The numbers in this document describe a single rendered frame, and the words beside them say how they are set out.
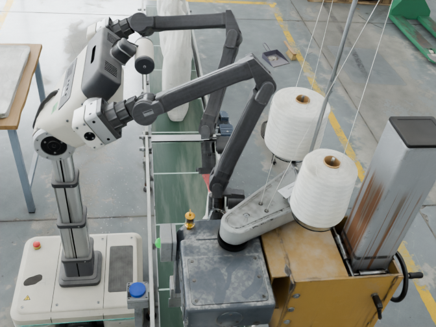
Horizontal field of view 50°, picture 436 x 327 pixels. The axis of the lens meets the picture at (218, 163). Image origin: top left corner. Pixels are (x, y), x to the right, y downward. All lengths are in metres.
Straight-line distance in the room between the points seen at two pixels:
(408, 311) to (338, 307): 1.67
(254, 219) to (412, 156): 0.45
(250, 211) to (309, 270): 0.23
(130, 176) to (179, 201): 0.79
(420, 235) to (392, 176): 2.39
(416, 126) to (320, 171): 0.27
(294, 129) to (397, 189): 0.30
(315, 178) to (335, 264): 0.37
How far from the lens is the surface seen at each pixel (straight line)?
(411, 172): 1.19
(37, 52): 3.46
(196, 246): 1.33
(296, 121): 1.25
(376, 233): 1.33
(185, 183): 2.87
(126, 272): 2.60
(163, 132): 3.25
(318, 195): 1.10
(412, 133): 1.17
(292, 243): 1.38
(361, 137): 4.23
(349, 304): 1.48
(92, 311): 2.50
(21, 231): 3.23
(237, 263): 1.30
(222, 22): 1.89
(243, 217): 1.31
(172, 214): 2.69
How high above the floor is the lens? 2.37
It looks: 41 degrees down
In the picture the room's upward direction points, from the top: 7 degrees clockwise
